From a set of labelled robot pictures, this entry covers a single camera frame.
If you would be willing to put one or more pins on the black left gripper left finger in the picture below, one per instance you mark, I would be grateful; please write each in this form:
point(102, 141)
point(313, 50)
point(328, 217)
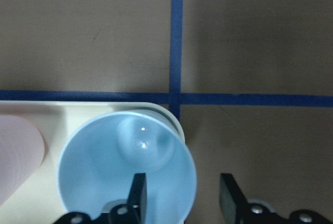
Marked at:
point(137, 198)

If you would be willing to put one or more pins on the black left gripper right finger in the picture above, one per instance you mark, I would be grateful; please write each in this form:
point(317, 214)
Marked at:
point(233, 204)

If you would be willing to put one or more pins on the light blue plastic cup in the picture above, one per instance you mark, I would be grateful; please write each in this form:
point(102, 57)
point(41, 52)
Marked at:
point(98, 162)

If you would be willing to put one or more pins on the pink plastic cup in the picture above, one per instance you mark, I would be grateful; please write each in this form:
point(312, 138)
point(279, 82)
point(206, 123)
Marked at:
point(22, 152)

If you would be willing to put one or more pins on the cream plastic tray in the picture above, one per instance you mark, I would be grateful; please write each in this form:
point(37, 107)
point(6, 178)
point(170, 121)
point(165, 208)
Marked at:
point(37, 200)

